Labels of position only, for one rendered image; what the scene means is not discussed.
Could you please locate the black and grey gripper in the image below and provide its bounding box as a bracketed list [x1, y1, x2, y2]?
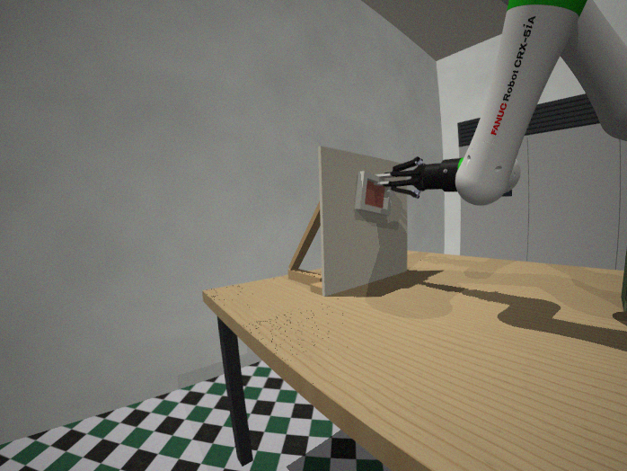
[374, 156, 441, 199]

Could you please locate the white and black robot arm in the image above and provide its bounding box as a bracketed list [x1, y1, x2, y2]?
[438, 0, 627, 206]

